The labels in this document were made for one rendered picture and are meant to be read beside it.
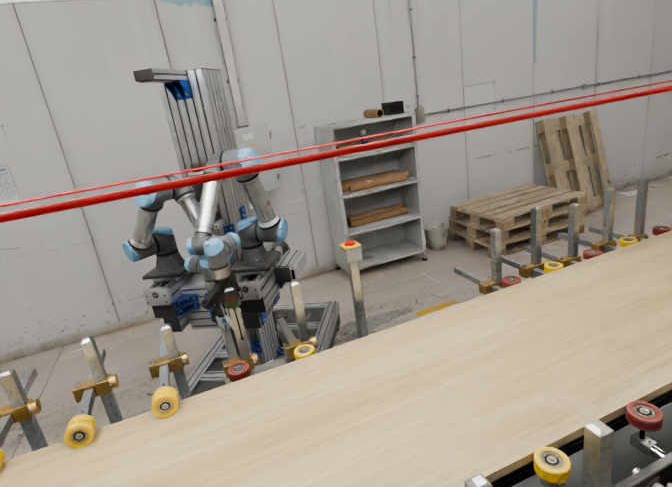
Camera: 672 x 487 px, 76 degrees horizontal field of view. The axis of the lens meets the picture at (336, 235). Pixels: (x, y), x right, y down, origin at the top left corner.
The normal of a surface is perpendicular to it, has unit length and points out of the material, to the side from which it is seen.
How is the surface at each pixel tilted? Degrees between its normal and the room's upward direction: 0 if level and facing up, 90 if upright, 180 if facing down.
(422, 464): 0
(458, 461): 0
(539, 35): 90
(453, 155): 90
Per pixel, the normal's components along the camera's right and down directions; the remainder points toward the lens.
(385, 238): 0.36, 0.24
